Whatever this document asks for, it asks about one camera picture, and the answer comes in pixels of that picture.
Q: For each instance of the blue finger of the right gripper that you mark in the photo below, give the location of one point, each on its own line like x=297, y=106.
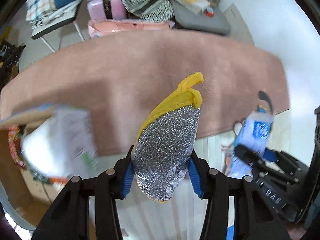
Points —
x=247, y=156
x=270, y=155

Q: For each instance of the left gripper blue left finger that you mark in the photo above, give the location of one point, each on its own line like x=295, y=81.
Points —
x=127, y=180

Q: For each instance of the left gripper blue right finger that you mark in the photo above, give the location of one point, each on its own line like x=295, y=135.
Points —
x=195, y=177

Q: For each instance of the blue cartoon tissue pack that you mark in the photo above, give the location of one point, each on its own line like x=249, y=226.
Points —
x=252, y=133

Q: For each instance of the silver yellow scouring pad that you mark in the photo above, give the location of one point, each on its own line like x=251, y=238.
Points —
x=165, y=141

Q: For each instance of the blue long snack packet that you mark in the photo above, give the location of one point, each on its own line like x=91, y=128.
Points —
x=265, y=104

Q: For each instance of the white soft pillow pack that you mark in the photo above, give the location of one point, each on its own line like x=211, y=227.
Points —
x=63, y=146

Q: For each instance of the red patterned snack packet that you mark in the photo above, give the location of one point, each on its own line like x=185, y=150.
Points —
x=14, y=142

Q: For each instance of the pink striped cat mat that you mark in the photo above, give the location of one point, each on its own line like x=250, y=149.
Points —
x=120, y=78

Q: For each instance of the open cardboard box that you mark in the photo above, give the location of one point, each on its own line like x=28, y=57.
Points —
x=38, y=186

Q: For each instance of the grey cushioned chair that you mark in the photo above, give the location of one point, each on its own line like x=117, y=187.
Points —
x=187, y=19

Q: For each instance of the white tissue box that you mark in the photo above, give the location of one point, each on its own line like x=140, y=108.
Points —
x=198, y=6

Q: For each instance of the white folding chair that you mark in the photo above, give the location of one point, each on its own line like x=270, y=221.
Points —
x=57, y=19

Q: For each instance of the pink suitcase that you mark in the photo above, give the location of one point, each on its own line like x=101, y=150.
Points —
x=100, y=10

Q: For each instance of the black white patterned bag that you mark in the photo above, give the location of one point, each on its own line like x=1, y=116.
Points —
x=150, y=10

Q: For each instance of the plaid folded quilt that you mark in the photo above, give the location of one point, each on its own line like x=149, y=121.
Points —
x=37, y=9

